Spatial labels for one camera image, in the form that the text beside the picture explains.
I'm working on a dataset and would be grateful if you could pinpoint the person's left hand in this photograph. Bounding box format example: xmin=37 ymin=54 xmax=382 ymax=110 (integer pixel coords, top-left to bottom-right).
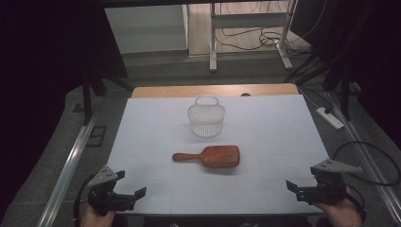
xmin=79 ymin=202 xmax=117 ymax=227

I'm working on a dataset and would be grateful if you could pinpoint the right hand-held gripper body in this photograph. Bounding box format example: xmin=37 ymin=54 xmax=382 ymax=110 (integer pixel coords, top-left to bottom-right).
xmin=310 ymin=158 xmax=364 ymax=205

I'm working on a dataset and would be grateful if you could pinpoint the person's right hand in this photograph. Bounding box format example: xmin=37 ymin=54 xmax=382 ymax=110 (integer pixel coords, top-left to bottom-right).
xmin=313 ymin=188 xmax=364 ymax=227

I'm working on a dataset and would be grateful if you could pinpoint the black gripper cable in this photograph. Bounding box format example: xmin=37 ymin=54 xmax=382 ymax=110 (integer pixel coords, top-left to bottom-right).
xmin=73 ymin=174 xmax=96 ymax=227
xmin=344 ymin=184 xmax=367 ymax=223

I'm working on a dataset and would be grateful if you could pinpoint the black metal stand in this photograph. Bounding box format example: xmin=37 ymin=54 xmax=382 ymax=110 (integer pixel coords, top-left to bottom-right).
xmin=79 ymin=71 xmax=134 ymax=127
xmin=283 ymin=53 xmax=362 ymax=122

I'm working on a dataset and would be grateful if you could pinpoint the dark floor socket plate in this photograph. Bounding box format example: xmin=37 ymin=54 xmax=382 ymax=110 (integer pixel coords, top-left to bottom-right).
xmin=86 ymin=125 xmax=108 ymax=148

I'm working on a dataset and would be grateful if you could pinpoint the light wooden table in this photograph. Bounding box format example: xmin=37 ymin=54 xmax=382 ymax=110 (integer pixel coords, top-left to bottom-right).
xmin=131 ymin=82 xmax=300 ymax=99

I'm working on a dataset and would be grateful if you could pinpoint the brown wooden hairbrush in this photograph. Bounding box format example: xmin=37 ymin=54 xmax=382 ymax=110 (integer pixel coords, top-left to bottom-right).
xmin=171 ymin=145 xmax=241 ymax=170

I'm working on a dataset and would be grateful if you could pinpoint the white table cover sheet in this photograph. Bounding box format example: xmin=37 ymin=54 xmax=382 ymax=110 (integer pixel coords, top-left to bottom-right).
xmin=107 ymin=94 xmax=331 ymax=216

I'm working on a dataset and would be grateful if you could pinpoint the white plastic mesh basket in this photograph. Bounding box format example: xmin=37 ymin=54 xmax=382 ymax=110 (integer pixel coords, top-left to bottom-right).
xmin=187 ymin=95 xmax=226 ymax=138

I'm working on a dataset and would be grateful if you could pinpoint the black looped floor cable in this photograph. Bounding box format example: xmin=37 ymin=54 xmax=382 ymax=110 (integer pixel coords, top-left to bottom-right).
xmin=332 ymin=140 xmax=401 ymax=187

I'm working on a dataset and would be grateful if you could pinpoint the white power strip cable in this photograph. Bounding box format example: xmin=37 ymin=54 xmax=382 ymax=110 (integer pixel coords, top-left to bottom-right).
xmin=296 ymin=85 xmax=320 ymax=111

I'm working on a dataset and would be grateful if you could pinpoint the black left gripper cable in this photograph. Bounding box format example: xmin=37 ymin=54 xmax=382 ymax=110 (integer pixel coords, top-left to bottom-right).
xmin=73 ymin=174 xmax=96 ymax=227

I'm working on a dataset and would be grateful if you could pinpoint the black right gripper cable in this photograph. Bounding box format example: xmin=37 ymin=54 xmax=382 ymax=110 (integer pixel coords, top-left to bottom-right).
xmin=344 ymin=184 xmax=367 ymax=223

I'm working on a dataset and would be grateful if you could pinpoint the silver metal floor rail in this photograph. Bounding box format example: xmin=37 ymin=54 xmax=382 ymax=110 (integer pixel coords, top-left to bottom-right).
xmin=324 ymin=91 xmax=401 ymax=224
xmin=36 ymin=113 xmax=102 ymax=227

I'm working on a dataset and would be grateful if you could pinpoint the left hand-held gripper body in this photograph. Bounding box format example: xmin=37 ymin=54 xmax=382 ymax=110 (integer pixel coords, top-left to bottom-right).
xmin=87 ymin=165 xmax=137 ymax=218

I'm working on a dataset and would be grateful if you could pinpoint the pale grey cabinet panel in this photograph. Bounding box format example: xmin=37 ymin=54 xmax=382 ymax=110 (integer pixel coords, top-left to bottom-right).
xmin=104 ymin=4 xmax=189 ymax=55

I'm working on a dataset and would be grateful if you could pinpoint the tangle of black floor cables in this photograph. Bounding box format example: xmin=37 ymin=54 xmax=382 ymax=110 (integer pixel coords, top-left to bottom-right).
xmin=215 ymin=26 xmax=312 ymax=57

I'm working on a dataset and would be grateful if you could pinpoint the white metal desk frame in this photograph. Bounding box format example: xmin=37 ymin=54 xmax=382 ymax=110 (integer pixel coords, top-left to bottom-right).
xmin=209 ymin=0 xmax=299 ymax=73

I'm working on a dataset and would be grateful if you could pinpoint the white power strip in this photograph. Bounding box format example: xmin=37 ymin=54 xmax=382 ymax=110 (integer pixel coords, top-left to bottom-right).
xmin=316 ymin=106 xmax=345 ymax=131

